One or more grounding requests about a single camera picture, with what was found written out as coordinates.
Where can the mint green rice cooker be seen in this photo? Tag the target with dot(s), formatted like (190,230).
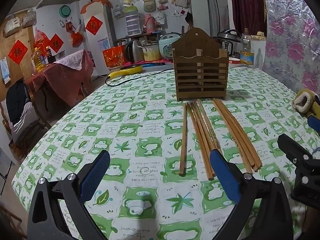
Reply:
(165,44)

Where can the wooden chair with clothes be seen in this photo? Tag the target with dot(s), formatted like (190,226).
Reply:
(20,117)

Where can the wooden chopstick holder box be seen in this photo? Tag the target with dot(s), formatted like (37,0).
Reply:
(200,65)

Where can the green patterned tablecloth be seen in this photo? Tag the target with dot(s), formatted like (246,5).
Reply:
(139,122)

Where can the black silver pressure cooker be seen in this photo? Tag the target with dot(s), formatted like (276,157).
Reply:
(230,40)

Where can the clear plastic oil bottle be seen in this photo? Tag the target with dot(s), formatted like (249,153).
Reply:
(246,56)

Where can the wooden chopstick bundle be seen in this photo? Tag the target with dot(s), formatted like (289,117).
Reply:
(209,126)
(243,134)
(194,125)
(205,148)
(237,134)

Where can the pink thermos jug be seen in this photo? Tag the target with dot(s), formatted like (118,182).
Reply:
(150,23)

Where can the white refrigerator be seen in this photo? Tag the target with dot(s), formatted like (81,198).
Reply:
(100,32)

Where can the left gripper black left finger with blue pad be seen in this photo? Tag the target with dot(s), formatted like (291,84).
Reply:
(45,219)

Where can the yellow fleece glove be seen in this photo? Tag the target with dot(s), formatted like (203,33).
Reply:
(306,103)

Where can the floral foil wall cover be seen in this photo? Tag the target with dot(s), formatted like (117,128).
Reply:
(292,44)

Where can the yellow electric frying pan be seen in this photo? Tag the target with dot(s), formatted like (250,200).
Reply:
(129,70)

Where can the steel electric kettle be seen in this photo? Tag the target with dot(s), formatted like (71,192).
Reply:
(134,52)

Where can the stacked plastic drawer tower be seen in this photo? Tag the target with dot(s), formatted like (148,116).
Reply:
(132,20)

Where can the red covered side table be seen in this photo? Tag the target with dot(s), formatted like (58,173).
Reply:
(68,78)

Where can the yellow cooking oil jug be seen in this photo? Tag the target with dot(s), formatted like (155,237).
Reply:
(38,60)

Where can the dark red curtain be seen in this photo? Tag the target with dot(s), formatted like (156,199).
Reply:
(249,14)

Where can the lone wooden chopstick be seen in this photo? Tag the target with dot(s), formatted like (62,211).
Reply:
(184,142)

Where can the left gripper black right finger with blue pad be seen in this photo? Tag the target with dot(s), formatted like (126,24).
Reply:
(273,221)

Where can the red gift bag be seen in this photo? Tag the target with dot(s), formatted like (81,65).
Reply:
(115,56)

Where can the yellow cooking pot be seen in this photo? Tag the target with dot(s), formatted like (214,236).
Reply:
(151,52)

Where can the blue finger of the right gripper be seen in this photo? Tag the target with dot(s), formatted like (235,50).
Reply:
(314,123)

